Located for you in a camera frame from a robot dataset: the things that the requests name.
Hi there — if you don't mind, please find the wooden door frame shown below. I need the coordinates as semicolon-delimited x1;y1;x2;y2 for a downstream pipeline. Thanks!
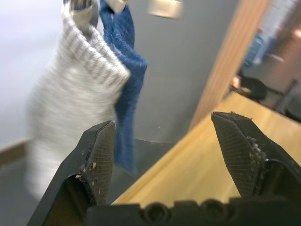
188;0;276;130

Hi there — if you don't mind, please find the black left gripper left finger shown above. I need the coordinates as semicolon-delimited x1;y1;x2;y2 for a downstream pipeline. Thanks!
26;120;117;226

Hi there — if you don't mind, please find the white knitted sock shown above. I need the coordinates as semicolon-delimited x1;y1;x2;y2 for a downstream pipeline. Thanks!
25;0;131;199

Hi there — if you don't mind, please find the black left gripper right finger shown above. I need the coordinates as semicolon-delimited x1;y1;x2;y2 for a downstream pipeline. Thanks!
211;111;301;199

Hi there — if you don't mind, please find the beige wall plate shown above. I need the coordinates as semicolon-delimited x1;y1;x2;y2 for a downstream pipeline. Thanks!
147;0;184;19

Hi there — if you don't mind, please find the blue terry sock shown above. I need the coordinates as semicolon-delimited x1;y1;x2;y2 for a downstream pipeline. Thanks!
98;0;148;175

